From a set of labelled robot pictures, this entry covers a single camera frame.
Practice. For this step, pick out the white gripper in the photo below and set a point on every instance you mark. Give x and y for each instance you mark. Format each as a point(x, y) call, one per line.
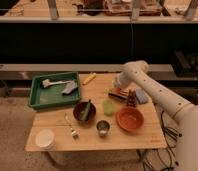
point(121, 81)

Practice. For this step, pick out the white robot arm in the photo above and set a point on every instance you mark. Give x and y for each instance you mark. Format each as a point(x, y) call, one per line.
point(182, 111)

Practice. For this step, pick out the green vegetable in bowl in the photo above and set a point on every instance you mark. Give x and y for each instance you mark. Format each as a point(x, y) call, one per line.
point(86, 111)

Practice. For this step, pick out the red orange bowl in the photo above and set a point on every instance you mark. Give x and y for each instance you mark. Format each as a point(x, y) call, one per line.
point(129, 119)

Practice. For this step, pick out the dark brown bowl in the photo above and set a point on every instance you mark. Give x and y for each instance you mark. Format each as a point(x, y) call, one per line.
point(79, 110)

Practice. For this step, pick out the striped dark box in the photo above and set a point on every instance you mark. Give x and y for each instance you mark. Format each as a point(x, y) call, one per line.
point(117, 94)

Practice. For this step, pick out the brown pine cone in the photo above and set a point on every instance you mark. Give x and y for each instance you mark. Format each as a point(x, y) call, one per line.
point(131, 99)

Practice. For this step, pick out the blue sponge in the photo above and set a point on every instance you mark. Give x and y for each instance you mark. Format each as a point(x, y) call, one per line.
point(141, 96)

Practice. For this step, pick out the green plastic cup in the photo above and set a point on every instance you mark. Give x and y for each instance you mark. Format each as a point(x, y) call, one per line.
point(108, 107)

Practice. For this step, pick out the yellow banana toy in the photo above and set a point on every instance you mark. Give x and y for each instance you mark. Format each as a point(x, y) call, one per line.
point(89, 78)

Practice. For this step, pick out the wooden table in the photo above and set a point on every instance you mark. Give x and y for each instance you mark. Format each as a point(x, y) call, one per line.
point(149, 136)

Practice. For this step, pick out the small metal cup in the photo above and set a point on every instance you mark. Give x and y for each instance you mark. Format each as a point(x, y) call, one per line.
point(103, 127)

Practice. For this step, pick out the grey cloth in tray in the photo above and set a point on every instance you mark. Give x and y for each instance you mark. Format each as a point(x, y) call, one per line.
point(69, 88)

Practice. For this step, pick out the metal fork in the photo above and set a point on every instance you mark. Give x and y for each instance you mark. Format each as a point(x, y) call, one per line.
point(74, 133)

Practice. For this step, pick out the green plastic tray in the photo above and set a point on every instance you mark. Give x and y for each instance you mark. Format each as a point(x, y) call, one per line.
point(52, 96)

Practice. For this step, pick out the white round lid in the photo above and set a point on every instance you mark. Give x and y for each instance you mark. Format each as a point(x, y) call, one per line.
point(45, 139)

